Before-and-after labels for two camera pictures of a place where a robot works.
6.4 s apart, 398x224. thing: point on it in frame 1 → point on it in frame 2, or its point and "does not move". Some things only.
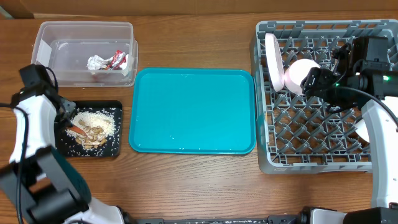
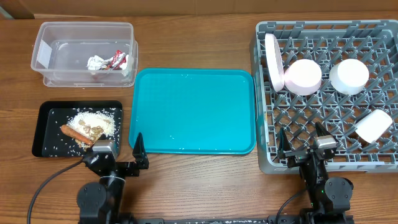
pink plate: [275, 61] does not move
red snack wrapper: [119, 58] does not move
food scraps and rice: [296, 73] does not move
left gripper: [69, 106] → [132, 169]
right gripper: [316, 83] → [296, 157]
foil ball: [95, 63] does not move
